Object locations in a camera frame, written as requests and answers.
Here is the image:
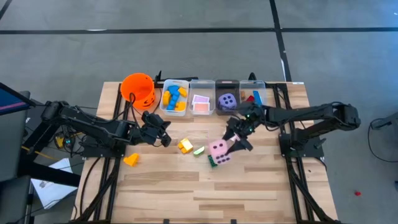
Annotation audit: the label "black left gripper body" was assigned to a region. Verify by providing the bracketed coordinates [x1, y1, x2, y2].
[136, 111, 165, 146]

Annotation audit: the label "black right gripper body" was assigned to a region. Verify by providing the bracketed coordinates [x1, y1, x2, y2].
[231, 102, 266, 138]

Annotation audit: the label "white plastic bin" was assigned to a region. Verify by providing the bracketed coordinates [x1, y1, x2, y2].
[159, 79, 190, 117]

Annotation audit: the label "large orange-yellow toy brick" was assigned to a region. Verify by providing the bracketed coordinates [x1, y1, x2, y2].
[177, 138, 194, 155]

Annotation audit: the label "long blue toy brick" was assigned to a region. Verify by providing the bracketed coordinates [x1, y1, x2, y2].
[252, 90, 264, 106]

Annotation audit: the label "pink foam die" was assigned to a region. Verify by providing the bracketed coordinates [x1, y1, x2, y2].
[208, 139, 233, 166]

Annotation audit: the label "purple foam die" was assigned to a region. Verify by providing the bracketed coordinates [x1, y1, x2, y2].
[216, 92, 238, 113]

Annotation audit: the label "orange-yellow wedge toy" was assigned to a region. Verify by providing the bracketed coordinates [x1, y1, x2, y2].
[123, 152, 141, 167]

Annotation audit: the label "dark green toy brick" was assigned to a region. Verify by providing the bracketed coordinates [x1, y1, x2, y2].
[207, 154, 219, 169]

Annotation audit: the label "dark smoky plastic bin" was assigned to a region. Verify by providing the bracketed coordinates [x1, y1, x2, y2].
[214, 79, 241, 116]

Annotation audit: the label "clear plastic bin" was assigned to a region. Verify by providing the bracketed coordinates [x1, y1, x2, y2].
[188, 79, 216, 116]
[238, 79, 268, 108]

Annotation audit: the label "orange pumpkin bucket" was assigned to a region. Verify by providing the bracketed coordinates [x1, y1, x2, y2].
[120, 73, 163, 114]

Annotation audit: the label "electronics with green light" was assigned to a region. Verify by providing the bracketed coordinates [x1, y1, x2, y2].
[55, 136, 75, 149]

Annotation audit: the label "black equipment box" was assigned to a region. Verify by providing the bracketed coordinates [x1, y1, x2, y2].
[21, 99, 67, 153]

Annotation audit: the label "white paper sheets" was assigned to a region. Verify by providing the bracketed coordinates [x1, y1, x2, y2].
[30, 157, 78, 210]

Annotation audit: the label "black stand leg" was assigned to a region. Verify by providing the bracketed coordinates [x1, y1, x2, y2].
[369, 111, 398, 131]

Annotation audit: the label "laptop with blue screen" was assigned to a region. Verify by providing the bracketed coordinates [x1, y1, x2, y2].
[0, 81, 35, 116]

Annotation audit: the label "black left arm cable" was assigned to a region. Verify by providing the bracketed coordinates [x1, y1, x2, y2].
[127, 92, 147, 131]

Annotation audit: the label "long black camera mount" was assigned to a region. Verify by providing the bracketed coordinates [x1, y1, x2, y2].
[154, 70, 200, 84]

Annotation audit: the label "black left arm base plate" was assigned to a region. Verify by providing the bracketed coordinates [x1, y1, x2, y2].
[81, 133, 128, 158]

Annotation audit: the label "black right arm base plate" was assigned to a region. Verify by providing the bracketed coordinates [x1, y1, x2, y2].
[279, 133, 325, 158]

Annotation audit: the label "black right table frame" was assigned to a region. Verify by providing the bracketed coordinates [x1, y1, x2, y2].
[267, 82, 341, 224]

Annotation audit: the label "black table frame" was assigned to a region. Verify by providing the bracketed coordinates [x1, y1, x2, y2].
[70, 82, 131, 224]
[267, 82, 341, 224]

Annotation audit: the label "black left table frame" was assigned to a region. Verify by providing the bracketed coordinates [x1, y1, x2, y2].
[70, 82, 131, 224]

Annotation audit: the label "black floor cable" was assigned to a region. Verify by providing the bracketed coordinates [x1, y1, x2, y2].
[367, 117, 398, 164]

